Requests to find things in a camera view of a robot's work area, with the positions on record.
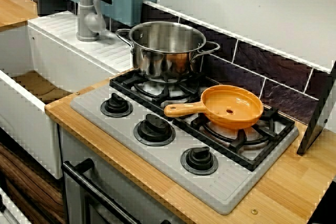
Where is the orange plastic frying pan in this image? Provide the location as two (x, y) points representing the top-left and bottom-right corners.
(164, 84), (264, 131)

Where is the black stove knob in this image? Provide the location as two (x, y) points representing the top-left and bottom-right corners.
(180, 146), (219, 176)
(133, 113), (176, 146)
(101, 92), (134, 118)

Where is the stainless steel cooking pot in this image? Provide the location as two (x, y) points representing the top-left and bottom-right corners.
(115, 21), (221, 83)

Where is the grey toy stove plate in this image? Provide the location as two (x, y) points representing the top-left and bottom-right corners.
(70, 70), (300, 216)

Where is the black burner grate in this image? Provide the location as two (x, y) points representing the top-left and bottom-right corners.
(109, 69), (296, 172)

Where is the white sink basin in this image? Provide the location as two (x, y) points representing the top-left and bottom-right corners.
(0, 10), (132, 180)

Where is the grey toy faucet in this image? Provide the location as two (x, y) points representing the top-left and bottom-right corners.
(76, 0), (115, 42)

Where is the wooden kitchen countertop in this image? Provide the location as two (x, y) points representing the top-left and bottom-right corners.
(44, 69), (336, 224)

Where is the black side panel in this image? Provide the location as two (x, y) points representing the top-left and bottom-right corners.
(296, 60), (336, 156)

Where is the black oven door handle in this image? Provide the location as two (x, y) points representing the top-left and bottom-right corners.
(61, 158), (142, 224)

